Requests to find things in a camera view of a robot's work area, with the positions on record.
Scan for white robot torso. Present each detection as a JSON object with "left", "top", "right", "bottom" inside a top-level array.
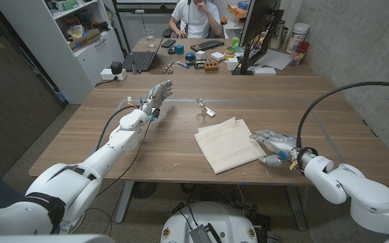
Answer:
[{"left": 160, "top": 201, "right": 259, "bottom": 243}]

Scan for long white box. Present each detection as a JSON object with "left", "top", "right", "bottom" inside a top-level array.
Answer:
[{"left": 252, "top": 66, "right": 278, "bottom": 76}]

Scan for black laptop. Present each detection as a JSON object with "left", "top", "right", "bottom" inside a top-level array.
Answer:
[{"left": 122, "top": 33, "right": 166, "bottom": 73}]

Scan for large white cube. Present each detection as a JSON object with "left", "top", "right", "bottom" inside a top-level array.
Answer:
[{"left": 227, "top": 57, "right": 240, "bottom": 72}]

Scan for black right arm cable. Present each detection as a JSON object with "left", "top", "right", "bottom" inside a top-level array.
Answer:
[{"left": 295, "top": 81, "right": 389, "bottom": 150}]

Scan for black computer monitor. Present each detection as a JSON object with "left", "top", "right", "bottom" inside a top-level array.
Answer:
[{"left": 232, "top": 0, "right": 285, "bottom": 76}]

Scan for black keyboard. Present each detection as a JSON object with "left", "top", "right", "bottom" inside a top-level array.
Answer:
[{"left": 190, "top": 38, "right": 226, "bottom": 53}]

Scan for grey metal table leg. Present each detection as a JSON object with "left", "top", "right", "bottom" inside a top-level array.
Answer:
[
  {"left": 285, "top": 184, "right": 307, "bottom": 232},
  {"left": 115, "top": 181, "right": 135, "bottom": 224}
]

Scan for yellow handled scissors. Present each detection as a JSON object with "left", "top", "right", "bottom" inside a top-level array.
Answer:
[{"left": 160, "top": 59, "right": 175, "bottom": 74}]

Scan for black power adapter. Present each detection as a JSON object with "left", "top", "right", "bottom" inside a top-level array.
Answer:
[{"left": 109, "top": 61, "right": 124, "bottom": 75}]

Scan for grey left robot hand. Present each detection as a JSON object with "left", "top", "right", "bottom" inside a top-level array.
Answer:
[{"left": 139, "top": 79, "right": 174, "bottom": 117}]

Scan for small metal clip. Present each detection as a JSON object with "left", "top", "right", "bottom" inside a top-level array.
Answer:
[{"left": 195, "top": 97, "right": 216, "bottom": 117}]

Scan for clear drinking glass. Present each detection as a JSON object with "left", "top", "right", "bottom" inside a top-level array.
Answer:
[{"left": 142, "top": 28, "right": 155, "bottom": 48}]

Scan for red cup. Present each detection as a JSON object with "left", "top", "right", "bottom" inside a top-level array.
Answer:
[{"left": 289, "top": 40, "right": 311, "bottom": 67}]

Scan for orange crate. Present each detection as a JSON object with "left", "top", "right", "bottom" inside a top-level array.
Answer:
[{"left": 227, "top": 2, "right": 250, "bottom": 20}]

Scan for white paper sheet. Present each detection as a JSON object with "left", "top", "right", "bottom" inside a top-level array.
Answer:
[{"left": 255, "top": 49, "right": 292, "bottom": 71}]

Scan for person in white t-shirt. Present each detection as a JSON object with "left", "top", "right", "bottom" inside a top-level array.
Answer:
[{"left": 168, "top": 0, "right": 223, "bottom": 39}]

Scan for white cylindrical canister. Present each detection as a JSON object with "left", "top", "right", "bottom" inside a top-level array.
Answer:
[{"left": 285, "top": 22, "right": 311, "bottom": 54}]

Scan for grey finned module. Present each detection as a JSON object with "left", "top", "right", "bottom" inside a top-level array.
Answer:
[{"left": 189, "top": 223, "right": 222, "bottom": 243}]

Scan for cream cloth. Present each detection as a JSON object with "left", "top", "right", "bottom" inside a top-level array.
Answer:
[{"left": 194, "top": 116, "right": 268, "bottom": 176}]

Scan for white power strip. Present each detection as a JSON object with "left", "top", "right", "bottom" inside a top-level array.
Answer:
[{"left": 99, "top": 68, "right": 128, "bottom": 81}]

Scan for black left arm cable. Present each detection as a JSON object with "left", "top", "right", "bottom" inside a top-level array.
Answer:
[{"left": 95, "top": 105, "right": 142, "bottom": 153}]

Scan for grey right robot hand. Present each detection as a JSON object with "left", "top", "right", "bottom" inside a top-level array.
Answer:
[{"left": 249, "top": 128, "right": 300, "bottom": 167}]

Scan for cardboard box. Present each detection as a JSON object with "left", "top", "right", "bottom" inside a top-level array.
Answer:
[{"left": 68, "top": 28, "right": 102, "bottom": 52}]

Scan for brown wooden block with holes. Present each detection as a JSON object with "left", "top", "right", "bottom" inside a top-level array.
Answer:
[{"left": 204, "top": 60, "right": 219, "bottom": 73}]

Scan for white shelf cabinet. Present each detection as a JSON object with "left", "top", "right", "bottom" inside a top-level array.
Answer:
[{"left": 0, "top": 0, "right": 125, "bottom": 105}]

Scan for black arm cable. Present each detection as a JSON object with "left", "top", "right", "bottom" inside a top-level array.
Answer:
[
  {"left": 295, "top": 81, "right": 389, "bottom": 150},
  {"left": 95, "top": 105, "right": 142, "bottom": 153}
]

